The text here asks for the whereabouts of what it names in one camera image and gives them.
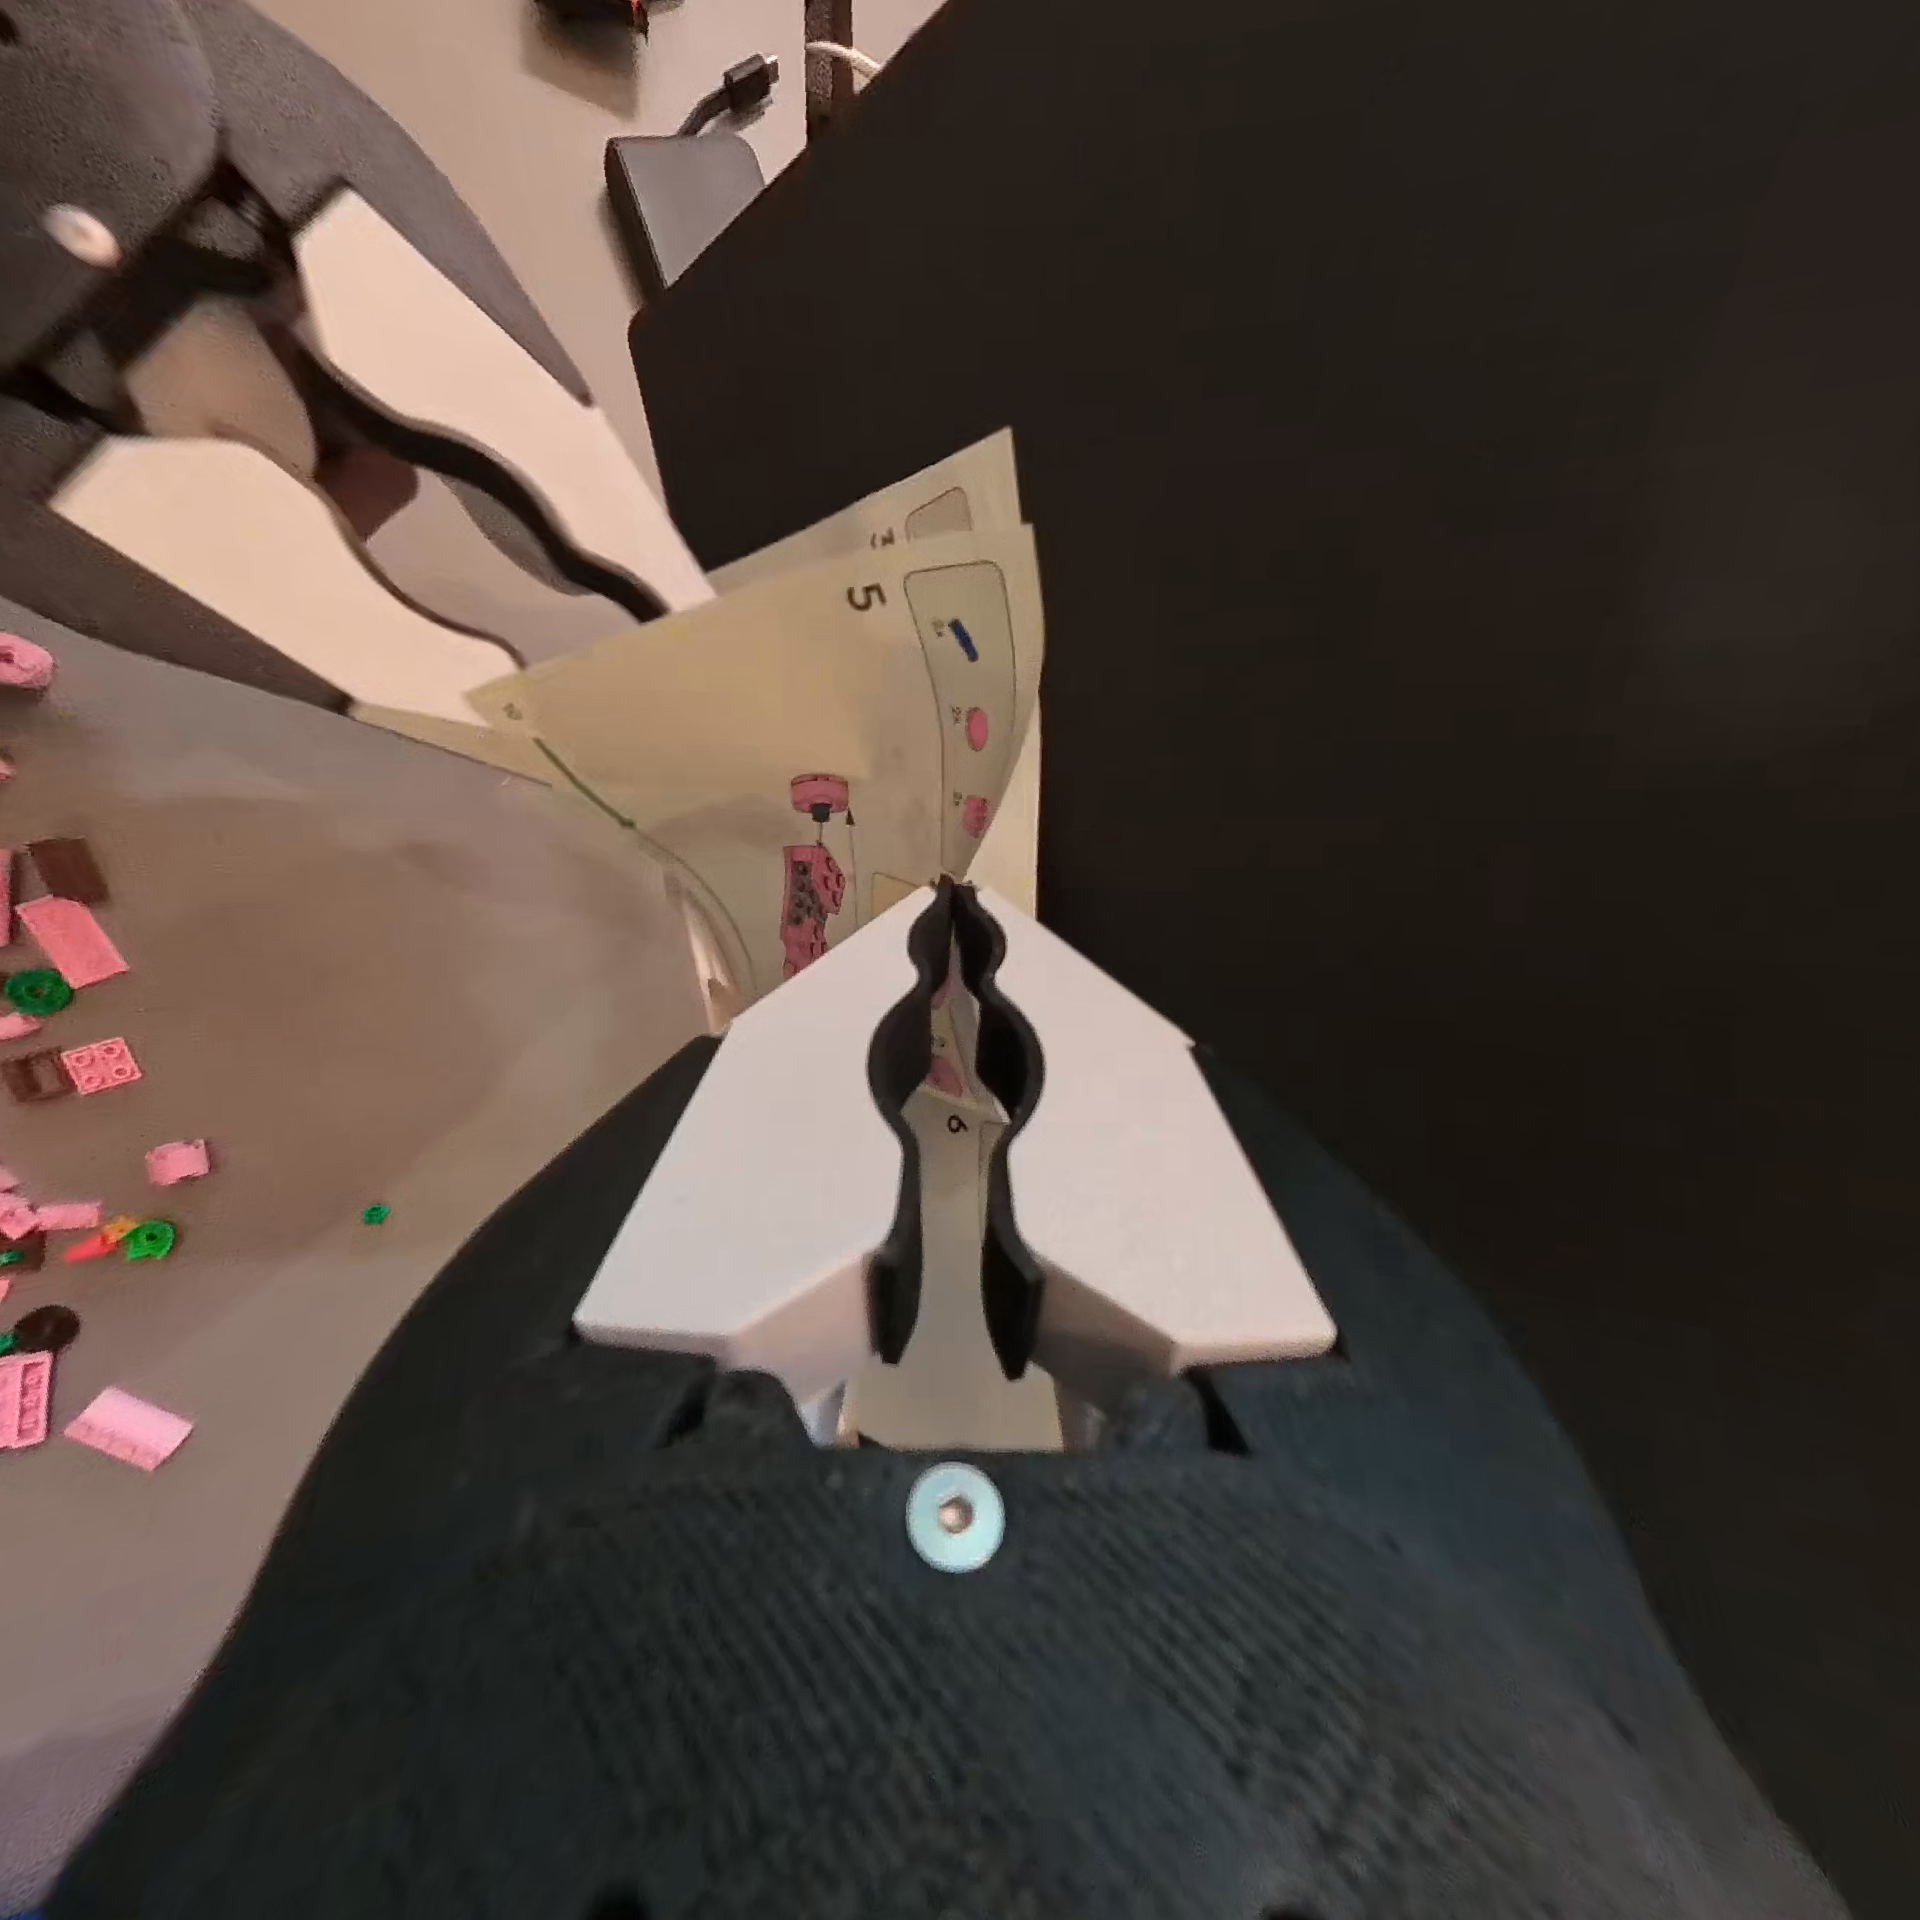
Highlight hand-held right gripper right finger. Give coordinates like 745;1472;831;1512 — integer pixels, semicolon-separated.
951;883;1338;1413

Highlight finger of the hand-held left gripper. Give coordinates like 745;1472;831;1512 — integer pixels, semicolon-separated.
293;187;712;624
51;435;527;723

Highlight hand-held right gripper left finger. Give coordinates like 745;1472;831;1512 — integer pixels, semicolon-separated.
569;883;961;1403

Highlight instruction booklet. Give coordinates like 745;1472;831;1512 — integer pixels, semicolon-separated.
352;428;1050;1450

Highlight pile of small toy bricks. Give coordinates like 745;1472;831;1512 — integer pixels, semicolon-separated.
0;631;392;1479

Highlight black plug cable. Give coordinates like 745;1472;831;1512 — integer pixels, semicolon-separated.
674;53;782;140

